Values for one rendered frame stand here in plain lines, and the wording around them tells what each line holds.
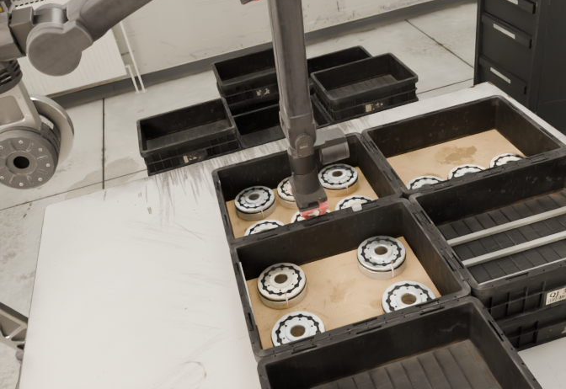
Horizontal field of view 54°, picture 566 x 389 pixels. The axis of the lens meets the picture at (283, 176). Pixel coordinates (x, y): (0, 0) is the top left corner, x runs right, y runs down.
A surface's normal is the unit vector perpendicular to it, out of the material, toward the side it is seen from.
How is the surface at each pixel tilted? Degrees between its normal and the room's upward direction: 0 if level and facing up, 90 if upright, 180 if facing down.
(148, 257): 0
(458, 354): 0
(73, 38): 98
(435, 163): 0
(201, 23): 90
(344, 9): 90
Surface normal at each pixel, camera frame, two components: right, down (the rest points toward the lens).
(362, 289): -0.15, -0.80
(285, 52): 0.22, 0.66
